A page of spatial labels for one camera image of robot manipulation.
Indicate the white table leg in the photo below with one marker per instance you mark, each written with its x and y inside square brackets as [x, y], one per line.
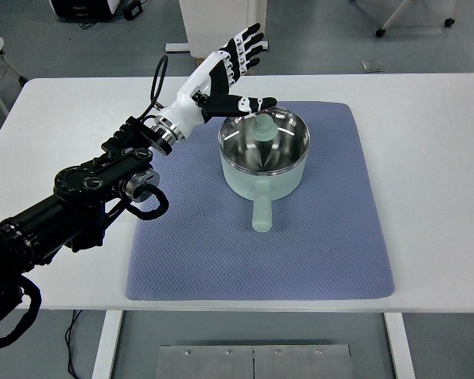
[399, 347]
[106, 347]

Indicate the small black box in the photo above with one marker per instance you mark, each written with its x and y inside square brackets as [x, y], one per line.
[132, 12]

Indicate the grey floor socket plate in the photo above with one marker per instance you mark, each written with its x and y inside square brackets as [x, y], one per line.
[372, 66]

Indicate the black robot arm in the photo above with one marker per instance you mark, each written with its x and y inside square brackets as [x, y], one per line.
[63, 209]

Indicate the white and black hand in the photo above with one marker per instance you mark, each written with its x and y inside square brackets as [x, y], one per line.
[185, 108]

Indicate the blue textured mat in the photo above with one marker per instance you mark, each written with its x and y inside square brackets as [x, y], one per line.
[201, 256]

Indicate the grey metal plate with screws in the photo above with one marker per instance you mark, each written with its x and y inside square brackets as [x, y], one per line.
[221, 363]

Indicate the glass lid with green knob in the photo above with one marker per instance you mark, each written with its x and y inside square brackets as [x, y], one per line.
[263, 130]

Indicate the black equipment case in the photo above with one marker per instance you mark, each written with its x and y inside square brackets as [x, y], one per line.
[75, 8]

